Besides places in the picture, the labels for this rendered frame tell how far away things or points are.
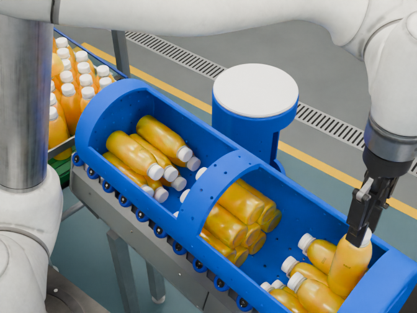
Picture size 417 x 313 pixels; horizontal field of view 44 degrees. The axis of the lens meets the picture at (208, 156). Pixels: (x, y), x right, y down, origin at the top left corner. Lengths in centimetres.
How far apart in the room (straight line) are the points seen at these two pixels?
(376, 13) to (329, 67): 287
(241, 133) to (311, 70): 201
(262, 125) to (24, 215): 85
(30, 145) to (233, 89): 89
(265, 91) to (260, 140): 16
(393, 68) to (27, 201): 69
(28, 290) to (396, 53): 70
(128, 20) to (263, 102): 107
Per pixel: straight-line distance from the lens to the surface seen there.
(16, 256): 97
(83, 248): 259
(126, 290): 209
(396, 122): 75
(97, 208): 161
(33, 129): 94
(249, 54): 370
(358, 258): 102
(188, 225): 117
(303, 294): 112
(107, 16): 62
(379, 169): 83
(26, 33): 83
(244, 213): 118
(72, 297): 120
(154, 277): 218
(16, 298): 96
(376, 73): 75
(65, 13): 62
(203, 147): 146
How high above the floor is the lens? 208
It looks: 45 degrees down
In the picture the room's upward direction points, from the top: straight up
